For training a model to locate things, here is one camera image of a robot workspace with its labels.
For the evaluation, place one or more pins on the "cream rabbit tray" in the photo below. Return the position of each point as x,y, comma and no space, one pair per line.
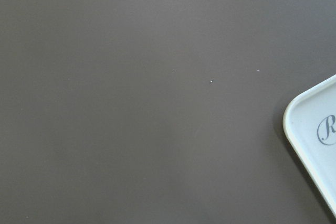
309,125

